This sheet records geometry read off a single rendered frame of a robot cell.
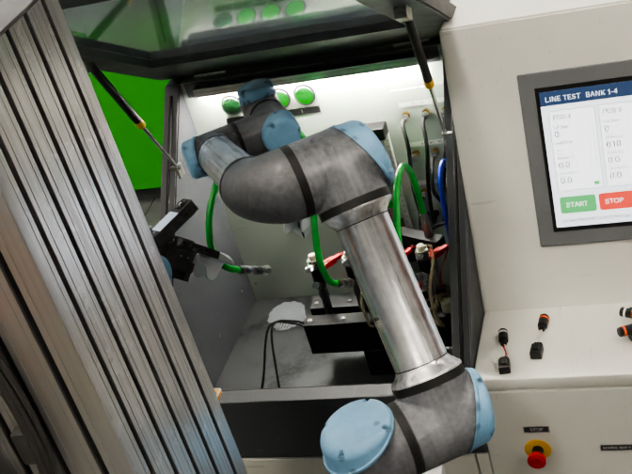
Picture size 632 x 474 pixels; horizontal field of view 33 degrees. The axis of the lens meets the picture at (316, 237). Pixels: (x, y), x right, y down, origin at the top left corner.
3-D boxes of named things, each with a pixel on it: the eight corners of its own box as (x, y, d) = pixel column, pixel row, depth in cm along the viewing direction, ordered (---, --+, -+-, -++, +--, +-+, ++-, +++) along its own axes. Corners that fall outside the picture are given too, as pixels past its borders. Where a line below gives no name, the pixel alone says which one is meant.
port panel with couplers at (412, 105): (417, 217, 247) (387, 97, 231) (419, 209, 249) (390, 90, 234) (472, 212, 242) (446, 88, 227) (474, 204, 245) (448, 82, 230)
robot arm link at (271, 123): (254, 169, 197) (239, 149, 206) (309, 147, 199) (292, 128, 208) (242, 132, 193) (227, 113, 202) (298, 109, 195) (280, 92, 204)
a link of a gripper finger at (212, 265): (227, 285, 218) (186, 273, 213) (235, 258, 218) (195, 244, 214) (233, 286, 215) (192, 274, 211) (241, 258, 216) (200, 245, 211)
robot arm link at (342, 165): (406, 472, 168) (273, 153, 169) (490, 434, 170) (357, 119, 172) (424, 482, 156) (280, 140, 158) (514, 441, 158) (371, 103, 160)
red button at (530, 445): (525, 473, 208) (520, 453, 206) (527, 458, 211) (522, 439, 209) (552, 473, 206) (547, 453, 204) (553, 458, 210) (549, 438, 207)
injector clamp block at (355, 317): (320, 378, 241) (302, 324, 234) (330, 350, 249) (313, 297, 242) (467, 371, 230) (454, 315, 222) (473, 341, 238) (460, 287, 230)
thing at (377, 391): (192, 459, 235) (168, 404, 228) (198, 445, 239) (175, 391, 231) (468, 453, 214) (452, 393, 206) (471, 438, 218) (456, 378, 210)
